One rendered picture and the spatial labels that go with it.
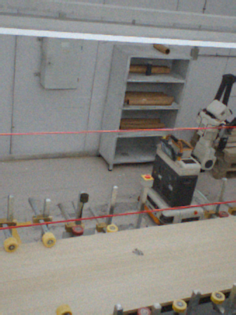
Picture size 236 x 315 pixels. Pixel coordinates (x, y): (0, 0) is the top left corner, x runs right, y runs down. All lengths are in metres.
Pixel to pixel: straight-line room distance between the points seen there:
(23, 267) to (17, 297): 0.25
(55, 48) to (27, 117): 0.98
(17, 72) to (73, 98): 0.79
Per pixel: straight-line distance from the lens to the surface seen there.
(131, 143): 6.52
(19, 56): 5.54
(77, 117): 6.02
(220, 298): 3.02
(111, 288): 2.87
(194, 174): 4.81
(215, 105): 4.93
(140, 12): 2.50
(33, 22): 2.30
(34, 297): 2.75
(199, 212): 5.09
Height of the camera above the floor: 2.81
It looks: 27 degrees down
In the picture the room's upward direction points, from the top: 10 degrees clockwise
